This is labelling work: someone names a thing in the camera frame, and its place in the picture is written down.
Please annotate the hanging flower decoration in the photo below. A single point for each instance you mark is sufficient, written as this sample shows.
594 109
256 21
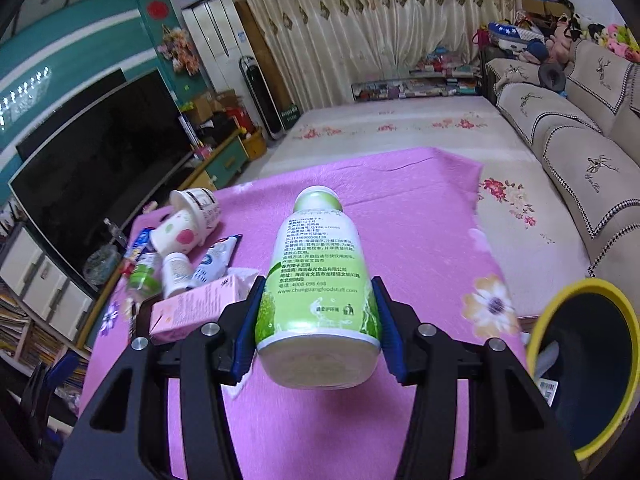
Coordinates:
177 50

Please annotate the pink carton box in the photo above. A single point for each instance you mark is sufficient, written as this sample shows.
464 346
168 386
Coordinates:
190 305

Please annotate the open cardboard boxes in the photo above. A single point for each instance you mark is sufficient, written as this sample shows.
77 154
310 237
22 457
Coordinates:
210 105

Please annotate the small white bottle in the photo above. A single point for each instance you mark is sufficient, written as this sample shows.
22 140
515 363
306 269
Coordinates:
176 272

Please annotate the beige patterned curtain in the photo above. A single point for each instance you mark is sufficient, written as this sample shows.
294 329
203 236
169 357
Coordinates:
375 25

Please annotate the floral bed sheet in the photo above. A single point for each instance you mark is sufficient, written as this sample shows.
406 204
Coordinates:
390 125

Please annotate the grey tower fan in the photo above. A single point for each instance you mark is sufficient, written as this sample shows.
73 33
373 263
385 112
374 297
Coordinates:
262 100

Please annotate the large black television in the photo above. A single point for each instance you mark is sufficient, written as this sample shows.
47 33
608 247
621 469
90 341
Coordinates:
100 160

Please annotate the yellow basin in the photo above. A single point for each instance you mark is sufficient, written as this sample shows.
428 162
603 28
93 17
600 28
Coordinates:
254 145

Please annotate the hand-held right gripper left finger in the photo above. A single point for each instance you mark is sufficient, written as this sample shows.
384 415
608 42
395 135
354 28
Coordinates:
250 320

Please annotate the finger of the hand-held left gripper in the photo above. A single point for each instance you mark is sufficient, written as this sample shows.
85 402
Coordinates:
65 370

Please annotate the printed paper cup with lid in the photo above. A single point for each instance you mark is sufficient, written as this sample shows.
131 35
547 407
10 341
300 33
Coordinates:
175 232

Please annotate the green and white plastic bottle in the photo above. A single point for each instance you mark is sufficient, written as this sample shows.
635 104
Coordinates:
315 270

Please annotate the blue and white tube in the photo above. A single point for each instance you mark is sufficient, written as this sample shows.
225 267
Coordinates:
215 260

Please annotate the yellow trash bin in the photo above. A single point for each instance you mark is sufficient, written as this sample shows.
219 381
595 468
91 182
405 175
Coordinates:
587 287

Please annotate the beige sofa with covers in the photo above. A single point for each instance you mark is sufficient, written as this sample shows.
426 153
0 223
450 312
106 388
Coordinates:
575 125

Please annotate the stack of books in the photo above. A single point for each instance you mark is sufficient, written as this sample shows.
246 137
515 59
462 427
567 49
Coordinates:
30 340

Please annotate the white standing air conditioner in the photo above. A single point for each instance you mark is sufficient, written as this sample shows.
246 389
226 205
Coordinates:
215 50

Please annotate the clear plastic bag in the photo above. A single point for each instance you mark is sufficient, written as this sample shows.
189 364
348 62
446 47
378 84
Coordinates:
102 265

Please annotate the blue tissue packet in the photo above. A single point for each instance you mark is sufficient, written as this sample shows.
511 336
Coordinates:
140 244

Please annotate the dark neck pillow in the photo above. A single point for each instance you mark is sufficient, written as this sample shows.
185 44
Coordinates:
550 77

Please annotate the pink floral tablecloth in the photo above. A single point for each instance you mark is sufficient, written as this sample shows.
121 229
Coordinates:
425 240

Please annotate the dark green crate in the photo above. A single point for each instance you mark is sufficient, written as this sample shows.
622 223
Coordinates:
290 117

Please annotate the red box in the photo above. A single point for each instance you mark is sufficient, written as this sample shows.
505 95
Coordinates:
239 120

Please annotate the pile of plush toys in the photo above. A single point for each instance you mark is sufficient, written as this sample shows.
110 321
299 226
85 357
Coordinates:
560 35

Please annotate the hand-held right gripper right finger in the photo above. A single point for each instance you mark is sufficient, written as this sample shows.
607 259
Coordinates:
387 325

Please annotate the clear water bottle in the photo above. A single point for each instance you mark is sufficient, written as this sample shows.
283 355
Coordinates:
115 234

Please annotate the clear jar with green label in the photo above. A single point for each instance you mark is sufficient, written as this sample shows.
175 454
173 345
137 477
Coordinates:
145 275

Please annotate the row of books and boxes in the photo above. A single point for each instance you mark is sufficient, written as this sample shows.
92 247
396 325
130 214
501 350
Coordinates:
415 85

